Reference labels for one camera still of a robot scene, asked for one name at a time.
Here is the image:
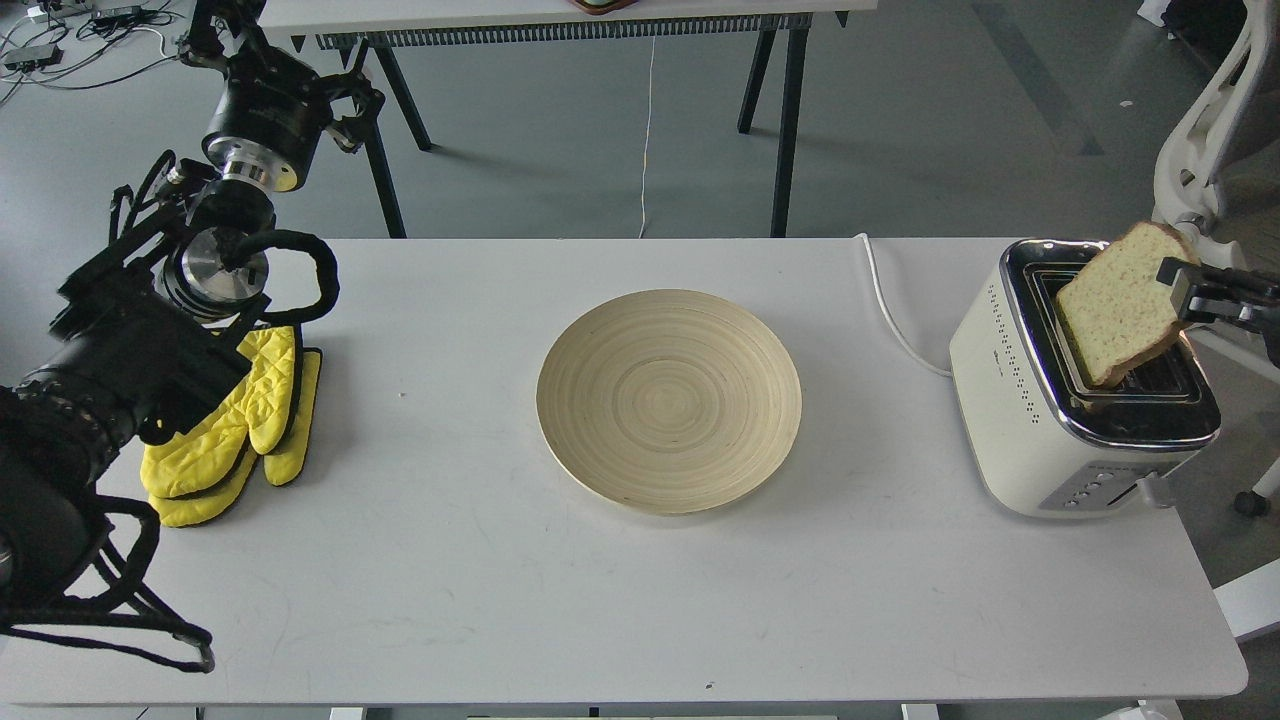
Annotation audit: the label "slice of bread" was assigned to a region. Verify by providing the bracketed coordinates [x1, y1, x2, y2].
[1055, 222, 1201, 389]

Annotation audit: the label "thin white hanging cable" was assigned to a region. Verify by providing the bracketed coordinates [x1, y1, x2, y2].
[637, 35, 658, 240]

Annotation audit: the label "lower yellow oven mitt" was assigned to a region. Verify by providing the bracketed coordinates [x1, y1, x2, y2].
[140, 347, 324, 528]

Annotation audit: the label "round bamboo plate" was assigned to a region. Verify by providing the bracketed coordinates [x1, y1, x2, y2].
[535, 290, 803, 515]

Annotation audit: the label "yellow oven mitt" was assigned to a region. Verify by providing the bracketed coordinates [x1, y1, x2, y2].
[140, 325, 301, 500]
[140, 347, 324, 528]

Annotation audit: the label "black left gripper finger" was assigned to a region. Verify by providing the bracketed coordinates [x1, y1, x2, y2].
[180, 1, 266, 73]
[323, 72, 385, 154]

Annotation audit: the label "white toaster power cable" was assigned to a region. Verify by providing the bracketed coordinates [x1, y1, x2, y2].
[852, 232, 954, 380]

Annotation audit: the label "upper yellow oven mitt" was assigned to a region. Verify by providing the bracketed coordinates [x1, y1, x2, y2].
[140, 325, 301, 500]

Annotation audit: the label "background table with black legs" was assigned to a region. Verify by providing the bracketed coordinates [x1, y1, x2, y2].
[259, 1, 876, 238]

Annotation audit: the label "cables and adapters on floor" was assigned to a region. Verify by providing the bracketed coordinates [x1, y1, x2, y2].
[0, 0, 196, 106]

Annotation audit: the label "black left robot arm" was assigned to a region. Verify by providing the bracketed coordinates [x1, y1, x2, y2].
[3, 1, 385, 673]

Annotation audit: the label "cream white toaster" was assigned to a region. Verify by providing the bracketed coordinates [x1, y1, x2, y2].
[948, 240, 1222, 520]

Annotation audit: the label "brown object on background table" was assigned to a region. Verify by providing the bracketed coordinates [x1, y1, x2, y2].
[570, 0, 636, 15]

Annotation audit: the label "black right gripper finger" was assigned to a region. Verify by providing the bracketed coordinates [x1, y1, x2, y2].
[1180, 296, 1279, 337]
[1156, 258, 1279, 301]

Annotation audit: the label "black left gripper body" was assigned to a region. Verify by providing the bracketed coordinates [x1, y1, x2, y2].
[202, 50, 349, 193]

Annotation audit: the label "white office chair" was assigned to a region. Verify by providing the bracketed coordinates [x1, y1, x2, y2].
[1149, 0, 1280, 519]

